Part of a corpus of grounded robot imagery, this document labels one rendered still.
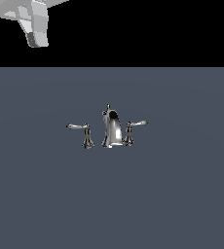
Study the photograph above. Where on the white Panda gripper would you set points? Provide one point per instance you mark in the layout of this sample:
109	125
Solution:
10	8

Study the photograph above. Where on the chrome faucet spout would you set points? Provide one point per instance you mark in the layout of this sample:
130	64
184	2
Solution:
112	129

